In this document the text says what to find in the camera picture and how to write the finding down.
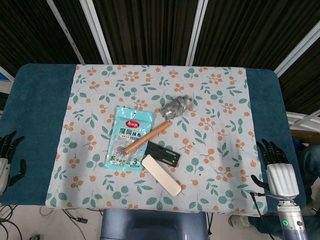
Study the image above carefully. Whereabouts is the white aluminium frame post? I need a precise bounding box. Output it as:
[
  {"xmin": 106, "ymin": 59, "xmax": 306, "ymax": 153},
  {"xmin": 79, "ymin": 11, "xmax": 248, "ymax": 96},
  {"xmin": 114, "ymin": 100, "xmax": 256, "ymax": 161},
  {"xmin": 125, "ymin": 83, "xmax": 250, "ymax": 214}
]
[
  {"xmin": 46, "ymin": 0, "xmax": 86, "ymax": 65},
  {"xmin": 186, "ymin": 0, "xmax": 209, "ymax": 66},
  {"xmin": 273, "ymin": 24, "xmax": 320, "ymax": 77},
  {"xmin": 79, "ymin": 0, "xmax": 113, "ymax": 65}
]

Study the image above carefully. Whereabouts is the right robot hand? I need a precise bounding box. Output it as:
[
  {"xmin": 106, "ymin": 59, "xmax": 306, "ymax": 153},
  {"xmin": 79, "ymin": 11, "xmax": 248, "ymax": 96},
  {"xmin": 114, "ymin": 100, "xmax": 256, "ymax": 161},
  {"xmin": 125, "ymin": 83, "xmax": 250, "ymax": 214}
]
[{"xmin": 250, "ymin": 138, "xmax": 300, "ymax": 200}]

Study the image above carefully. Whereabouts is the black flat card holder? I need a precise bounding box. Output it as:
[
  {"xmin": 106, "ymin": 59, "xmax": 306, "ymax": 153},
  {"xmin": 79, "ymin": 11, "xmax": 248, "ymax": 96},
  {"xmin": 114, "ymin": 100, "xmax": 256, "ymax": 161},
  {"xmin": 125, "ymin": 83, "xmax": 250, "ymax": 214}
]
[{"xmin": 140, "ymin": 140, "xmax": 181, "ymax": 168}]

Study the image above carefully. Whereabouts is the black cable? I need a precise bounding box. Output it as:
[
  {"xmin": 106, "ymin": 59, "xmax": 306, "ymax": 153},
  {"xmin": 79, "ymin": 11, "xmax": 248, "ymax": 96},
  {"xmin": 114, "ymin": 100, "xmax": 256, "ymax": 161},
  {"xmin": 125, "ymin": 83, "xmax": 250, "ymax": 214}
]
[{"xmin": 249, "ymin": 191, "xmax": 276, "ymax": 240}]

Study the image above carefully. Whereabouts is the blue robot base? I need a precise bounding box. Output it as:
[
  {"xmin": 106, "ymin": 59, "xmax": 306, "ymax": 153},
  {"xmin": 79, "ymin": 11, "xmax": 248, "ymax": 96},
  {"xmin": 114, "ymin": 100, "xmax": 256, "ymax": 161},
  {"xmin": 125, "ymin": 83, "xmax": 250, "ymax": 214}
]
[{"xmin": 99, "ymin": 208, "xmax": 209, "ymax": 240}]

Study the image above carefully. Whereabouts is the teal table cover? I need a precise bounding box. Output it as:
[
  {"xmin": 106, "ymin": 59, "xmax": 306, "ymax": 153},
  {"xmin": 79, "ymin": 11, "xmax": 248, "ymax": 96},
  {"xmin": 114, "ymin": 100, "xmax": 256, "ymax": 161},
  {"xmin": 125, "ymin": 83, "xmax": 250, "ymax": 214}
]
[{"xmin": 0, "ymin": 63, "xmax": 306, "ymax": 213}]

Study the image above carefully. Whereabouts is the cream oblong case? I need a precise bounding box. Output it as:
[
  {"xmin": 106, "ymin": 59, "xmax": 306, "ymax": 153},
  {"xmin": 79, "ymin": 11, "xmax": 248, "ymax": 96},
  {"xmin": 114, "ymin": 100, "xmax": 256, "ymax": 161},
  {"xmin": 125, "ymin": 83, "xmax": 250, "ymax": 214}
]
[{"xmin": 141, "ymin": 154, "xmax": 182, "ymax": 197}]

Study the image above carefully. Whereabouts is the teal cleaning cloth package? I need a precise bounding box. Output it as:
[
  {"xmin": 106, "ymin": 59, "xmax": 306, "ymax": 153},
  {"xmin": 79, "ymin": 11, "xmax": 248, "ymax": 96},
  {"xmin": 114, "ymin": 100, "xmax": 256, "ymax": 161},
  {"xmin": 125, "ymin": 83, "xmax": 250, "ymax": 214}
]
[{"xmin": 103, "ymin": 105, "xmax": 155, "ymax": 173}]

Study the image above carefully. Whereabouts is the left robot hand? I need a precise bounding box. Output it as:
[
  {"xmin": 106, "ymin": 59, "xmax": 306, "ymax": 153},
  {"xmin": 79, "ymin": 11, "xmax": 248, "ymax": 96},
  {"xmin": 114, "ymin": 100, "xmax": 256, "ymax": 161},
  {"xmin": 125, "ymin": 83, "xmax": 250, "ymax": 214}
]
[{"xmin": 0, "ymin": 130, "xmax": 27, "ymax": 196}]

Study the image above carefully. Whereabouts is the white floor cable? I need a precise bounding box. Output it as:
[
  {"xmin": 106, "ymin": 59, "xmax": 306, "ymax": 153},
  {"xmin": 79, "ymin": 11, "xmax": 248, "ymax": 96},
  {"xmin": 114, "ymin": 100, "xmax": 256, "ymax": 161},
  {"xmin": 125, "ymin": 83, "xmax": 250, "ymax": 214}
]
[{"xmin": 39, "ymin": 206, "xmax": 55, "ymax": 216}]

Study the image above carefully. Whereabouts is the floral tablecloth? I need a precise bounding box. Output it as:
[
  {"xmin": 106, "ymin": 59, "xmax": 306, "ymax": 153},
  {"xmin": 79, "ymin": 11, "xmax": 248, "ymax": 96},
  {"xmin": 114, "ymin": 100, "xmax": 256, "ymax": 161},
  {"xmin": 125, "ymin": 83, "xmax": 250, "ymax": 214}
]
[{"xmin": 45, "ymin": 63, "xmax": 268, "ymax": 218}]

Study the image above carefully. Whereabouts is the wooden stick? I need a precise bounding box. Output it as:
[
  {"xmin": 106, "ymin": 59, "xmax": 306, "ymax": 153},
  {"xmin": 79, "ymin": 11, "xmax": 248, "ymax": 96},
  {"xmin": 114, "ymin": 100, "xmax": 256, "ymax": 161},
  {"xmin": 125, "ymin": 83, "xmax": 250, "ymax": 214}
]
[{"xmin": 124, "ymin": 120, "xmax": 172, "ymax": 154}]

